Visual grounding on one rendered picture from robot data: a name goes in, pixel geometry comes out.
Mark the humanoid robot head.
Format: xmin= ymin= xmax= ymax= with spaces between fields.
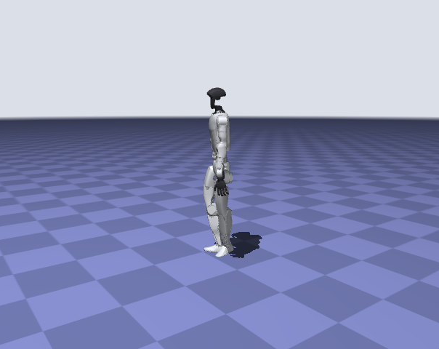
xmin=207 ymin=88 xmax=226 ymax=114

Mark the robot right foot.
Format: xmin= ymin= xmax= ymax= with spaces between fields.
xmin=204 ymin=244 xmax=225 ymax=252

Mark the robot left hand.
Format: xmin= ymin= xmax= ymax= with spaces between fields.
xmin=214 ymin=171 xmax=229 ymax=196

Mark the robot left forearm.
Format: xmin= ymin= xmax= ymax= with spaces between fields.
xmin=215 ymin=143 xmax=226 ymax=177

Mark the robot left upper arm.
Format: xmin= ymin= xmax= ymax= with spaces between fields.
xmin=216 ymin=116 xmax=228 ymax=152

